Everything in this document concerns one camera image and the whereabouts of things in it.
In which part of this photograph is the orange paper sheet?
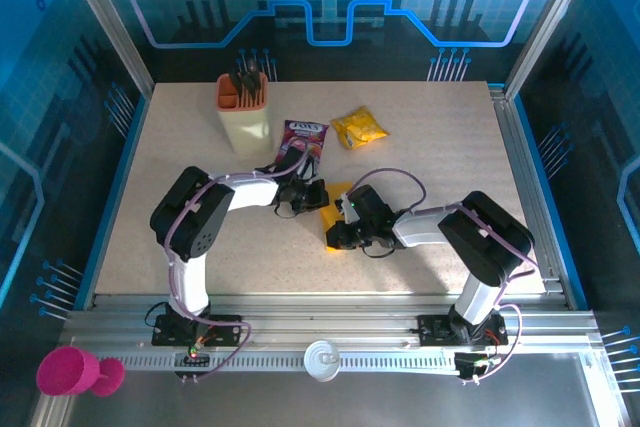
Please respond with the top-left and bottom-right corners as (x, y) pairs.
(319, 179), (354, 252)

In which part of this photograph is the purple candy bag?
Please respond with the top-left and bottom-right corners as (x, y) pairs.
(276, 119), (330, 168)

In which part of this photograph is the yellow snack bag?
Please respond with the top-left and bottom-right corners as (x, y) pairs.
(330, 105), (390, 150)

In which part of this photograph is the cream knife block orange top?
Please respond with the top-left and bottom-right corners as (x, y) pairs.
(215, 72), (274, 156)

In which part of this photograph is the black electronics board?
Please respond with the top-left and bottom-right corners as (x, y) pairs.
(453, 352), (501, 384)
(172, 350), (214, 379)

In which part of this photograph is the pink plastic goblet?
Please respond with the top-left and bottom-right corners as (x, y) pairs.
(36, 345), (126, 398)

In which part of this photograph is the aluminium mounting rail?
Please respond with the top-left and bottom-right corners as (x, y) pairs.
(59, 294), (601, 348)

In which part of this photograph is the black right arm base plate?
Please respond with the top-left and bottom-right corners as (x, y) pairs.
(417, 314), (509, 347)

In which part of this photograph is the slotted grey cable duct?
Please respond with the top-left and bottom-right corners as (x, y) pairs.
(117, 350), (461, 373)

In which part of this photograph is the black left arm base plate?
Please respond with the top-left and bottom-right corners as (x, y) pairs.
(151, 314), (244, 348)

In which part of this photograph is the aluminium side rail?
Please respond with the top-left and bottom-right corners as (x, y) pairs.
(489, 86), (576, 308)

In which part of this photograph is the aluminium frame post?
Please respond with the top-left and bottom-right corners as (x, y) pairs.
(54, 0), (154, 98)
(504, 0), (601, 98)

